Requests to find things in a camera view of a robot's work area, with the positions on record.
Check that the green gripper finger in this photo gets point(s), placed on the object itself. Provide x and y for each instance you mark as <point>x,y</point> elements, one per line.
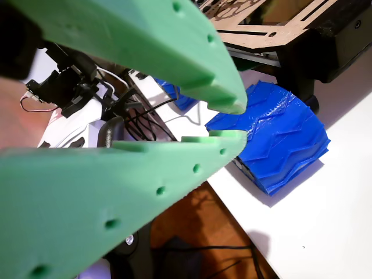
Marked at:
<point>72,191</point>
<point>130,35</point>

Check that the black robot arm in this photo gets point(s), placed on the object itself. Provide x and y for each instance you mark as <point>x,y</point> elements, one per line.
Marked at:
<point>67,84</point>

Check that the wooden top rover body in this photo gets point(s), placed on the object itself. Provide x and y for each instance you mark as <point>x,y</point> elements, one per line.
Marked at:
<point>319,35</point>

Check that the blue treaded rover wheel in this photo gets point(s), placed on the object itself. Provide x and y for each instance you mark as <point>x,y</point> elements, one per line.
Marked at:
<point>181,100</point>
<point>282,139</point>

